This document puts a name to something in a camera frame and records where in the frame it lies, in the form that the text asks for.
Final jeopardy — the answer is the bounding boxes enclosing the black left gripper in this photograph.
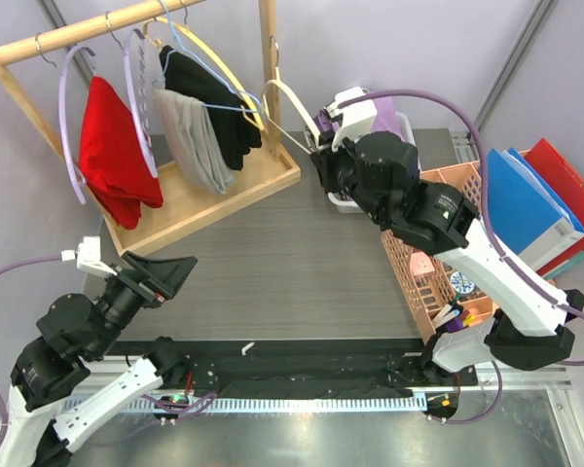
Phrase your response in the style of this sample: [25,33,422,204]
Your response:
[90,250,199,358]

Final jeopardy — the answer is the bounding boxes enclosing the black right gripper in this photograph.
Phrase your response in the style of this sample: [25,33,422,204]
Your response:
[311,123,386,226]

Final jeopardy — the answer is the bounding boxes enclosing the purple trousers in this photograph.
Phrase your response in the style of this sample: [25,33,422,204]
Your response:
[313,97,405,141]

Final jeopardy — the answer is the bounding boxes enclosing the cream white hanger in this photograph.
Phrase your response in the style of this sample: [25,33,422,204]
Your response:
[261,35,321,156]

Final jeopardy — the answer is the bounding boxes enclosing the lilac plastic hanger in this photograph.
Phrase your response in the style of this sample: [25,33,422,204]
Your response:
[104,12,158,179]

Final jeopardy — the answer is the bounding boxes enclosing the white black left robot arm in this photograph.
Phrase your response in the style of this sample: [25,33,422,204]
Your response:
[0,252,198,466]

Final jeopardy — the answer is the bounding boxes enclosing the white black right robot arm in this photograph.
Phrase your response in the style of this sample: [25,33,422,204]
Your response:
[310,131,584,385]

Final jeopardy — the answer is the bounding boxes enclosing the yellow hanger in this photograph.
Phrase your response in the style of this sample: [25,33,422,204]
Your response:
[142,17,265,131]

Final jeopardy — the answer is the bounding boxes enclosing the black trousers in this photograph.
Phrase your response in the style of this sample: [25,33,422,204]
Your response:
[159,45,262,171]

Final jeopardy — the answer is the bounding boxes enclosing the red trousers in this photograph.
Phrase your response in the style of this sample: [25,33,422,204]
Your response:
[78,76,164,231]

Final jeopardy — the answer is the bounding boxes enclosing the lilac hanger with red trousers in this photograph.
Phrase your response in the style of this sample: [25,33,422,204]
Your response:
[58,45,96,205]

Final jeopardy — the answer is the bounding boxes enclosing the grey trousers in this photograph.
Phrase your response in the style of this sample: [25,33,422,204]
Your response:
[153,89,236,195]

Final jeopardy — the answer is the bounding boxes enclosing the light blue hanger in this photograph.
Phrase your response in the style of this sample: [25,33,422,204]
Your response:
[160,1,244,117]

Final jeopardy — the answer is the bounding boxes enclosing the white plastic basket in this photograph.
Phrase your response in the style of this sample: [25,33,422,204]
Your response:
[327,111,416,214]

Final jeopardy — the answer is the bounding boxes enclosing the wooden clothes rack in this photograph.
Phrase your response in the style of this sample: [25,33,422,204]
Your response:
[0,1,301,255]

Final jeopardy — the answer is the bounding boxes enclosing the pink power socket cube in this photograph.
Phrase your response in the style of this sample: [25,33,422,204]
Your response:
[409,251,436,280]

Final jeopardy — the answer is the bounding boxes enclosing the pink desk organizer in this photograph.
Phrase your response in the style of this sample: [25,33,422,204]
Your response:
[380,163,556,342]

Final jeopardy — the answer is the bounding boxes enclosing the blue folder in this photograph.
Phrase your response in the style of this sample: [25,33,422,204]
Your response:
[484,148,584,272]

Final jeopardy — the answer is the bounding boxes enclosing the red folder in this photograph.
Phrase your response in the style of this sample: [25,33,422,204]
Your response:
[521,138,584,276]

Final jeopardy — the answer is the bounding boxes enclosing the teal folder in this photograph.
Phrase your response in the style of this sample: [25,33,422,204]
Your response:
[543,250,584,279]

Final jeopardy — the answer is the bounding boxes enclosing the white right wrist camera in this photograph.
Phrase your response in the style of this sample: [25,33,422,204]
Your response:
[325,87,378,151]

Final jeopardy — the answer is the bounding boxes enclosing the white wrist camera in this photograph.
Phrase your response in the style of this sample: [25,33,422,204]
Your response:
[325,87,378,151]
[60,236,118,278]

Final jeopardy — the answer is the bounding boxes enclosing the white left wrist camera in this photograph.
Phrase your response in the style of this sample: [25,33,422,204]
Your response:
[60,236,118,278]

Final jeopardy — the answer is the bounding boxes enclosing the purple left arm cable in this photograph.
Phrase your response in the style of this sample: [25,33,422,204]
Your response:
[0,255,223,467]

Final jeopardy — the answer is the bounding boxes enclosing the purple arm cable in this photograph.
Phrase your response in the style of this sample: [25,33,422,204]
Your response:
[0,255,223,467]
[338,89,584,425]

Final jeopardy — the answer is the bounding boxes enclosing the white slotted cable duct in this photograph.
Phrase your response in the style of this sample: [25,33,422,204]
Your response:
[62,396,428,413]

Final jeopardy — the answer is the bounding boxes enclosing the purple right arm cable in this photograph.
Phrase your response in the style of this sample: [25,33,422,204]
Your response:
[338,89,584,425]

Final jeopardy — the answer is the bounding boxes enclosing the aluminium rail frame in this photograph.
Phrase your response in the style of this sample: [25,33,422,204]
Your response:
[69,367,584,466]

